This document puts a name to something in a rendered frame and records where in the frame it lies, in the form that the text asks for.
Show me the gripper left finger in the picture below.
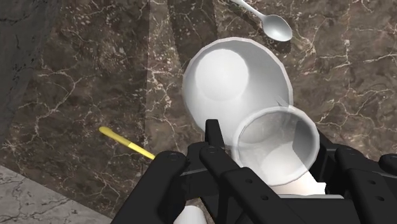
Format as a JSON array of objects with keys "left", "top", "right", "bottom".
[{"left": 111, "top": 118, "right": 299, "bottom": 224}]

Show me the translucent white cup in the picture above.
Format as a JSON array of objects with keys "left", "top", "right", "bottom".
[{"left": 232, "top": 105, "right": 327, "bottom": 197}]

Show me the yellow stick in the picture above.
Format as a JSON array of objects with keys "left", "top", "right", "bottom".
[{"left": 98, "top": 125, "right": 156, "bottom": 161}]

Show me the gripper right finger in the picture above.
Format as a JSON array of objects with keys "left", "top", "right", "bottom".
[{"left": 309, "top": 131, "right": 397, "bottom": 224}]

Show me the white bowl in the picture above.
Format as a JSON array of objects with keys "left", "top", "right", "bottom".
[{"left": 181, "top": 36, "right": 294, "bottom": 150}]

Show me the silver spoon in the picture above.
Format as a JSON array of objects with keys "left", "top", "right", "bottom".
[{"left": 230, "top": 0, "right": 293, "bottom": 43}]

